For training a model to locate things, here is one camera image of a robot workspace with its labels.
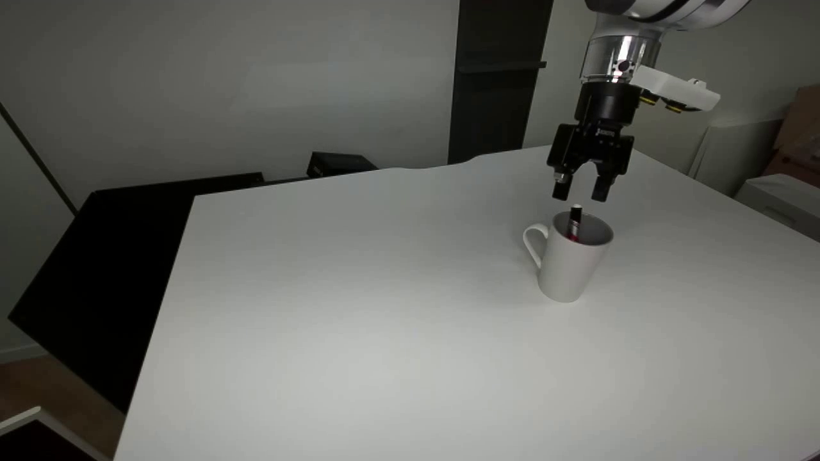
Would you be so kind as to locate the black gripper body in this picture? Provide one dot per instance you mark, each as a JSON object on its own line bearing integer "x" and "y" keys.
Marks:
{"x": 597, "y": 135}

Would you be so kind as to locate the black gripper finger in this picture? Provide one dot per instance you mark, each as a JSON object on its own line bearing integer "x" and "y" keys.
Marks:
{"x": 564, "y": 181}
{"x": 605, "y": 185}

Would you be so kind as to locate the red and black marker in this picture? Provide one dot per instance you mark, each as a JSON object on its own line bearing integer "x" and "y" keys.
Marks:
{"x": 578, "y": 221}

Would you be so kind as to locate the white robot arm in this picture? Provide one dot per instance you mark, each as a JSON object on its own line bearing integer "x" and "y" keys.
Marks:
{"x": 624, "y": 42}

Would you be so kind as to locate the white ceramic mug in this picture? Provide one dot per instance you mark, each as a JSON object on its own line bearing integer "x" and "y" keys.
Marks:
{"x": 572, "y": 263}

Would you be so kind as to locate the black pillar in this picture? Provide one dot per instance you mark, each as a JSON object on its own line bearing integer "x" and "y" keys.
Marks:
{"x": 500, "y": 78}

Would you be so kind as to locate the white cabinet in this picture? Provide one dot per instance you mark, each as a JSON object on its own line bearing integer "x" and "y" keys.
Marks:
{"x": 734, "y": 153}

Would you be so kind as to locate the white box appliance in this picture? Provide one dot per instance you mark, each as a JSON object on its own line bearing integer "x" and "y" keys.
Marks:
{"x": 784, "y": 205}

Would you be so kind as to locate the brown cardboard box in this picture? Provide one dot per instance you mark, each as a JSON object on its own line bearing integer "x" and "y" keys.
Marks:
{"x": 801, "y": 135}

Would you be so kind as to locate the small black box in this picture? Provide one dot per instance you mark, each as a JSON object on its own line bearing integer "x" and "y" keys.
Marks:
{"x": 336, "y": 164}

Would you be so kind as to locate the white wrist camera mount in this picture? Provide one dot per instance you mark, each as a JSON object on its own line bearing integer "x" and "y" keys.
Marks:
{"x": 681, "y": 87}

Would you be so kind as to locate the white frame bar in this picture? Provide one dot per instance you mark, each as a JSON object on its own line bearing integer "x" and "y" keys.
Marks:
{"x": 42, "y": 424}

